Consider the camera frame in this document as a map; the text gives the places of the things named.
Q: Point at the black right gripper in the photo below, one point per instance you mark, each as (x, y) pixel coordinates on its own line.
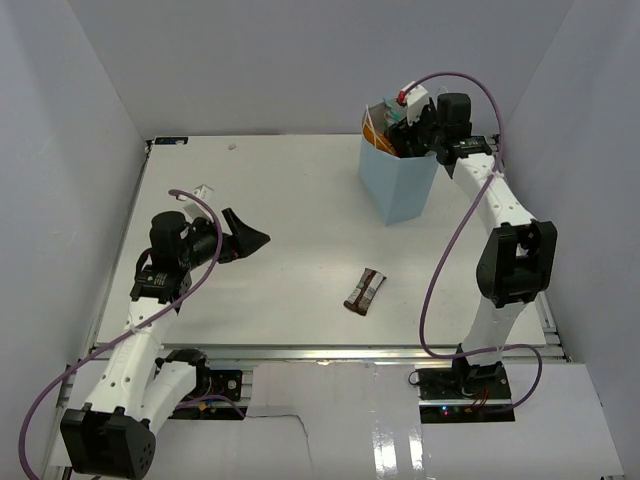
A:
(402, 134)

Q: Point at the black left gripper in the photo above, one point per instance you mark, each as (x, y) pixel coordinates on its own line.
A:
(247, 242)

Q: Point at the orange Kettle chips bag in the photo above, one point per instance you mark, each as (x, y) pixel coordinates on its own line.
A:
(376, 139)

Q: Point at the light blue paper bag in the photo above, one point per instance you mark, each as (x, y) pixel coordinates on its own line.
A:
(398, 187)

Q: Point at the brown chocolate bar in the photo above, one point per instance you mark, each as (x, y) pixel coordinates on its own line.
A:
(360, 299)

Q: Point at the green Fox's candy bag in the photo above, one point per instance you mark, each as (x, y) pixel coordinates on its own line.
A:
(393, 112)

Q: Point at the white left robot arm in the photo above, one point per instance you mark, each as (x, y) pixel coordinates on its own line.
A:
(114, 433)

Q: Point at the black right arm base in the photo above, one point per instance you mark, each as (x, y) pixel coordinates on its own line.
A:
(443, 400)

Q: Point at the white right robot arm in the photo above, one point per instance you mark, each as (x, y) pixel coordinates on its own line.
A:
(516, 262)

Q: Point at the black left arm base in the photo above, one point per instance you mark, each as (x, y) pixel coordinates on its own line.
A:
(218, 397)

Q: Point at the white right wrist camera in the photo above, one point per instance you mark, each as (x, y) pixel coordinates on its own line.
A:
(413, 99)

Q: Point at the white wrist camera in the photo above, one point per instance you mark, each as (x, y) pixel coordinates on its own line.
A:
(413, 99)
(200, 208)

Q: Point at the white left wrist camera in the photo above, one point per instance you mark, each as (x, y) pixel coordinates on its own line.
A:
(200, 208)

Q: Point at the aluminium table edge rail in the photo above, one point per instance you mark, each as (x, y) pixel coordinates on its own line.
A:
(292, 353)

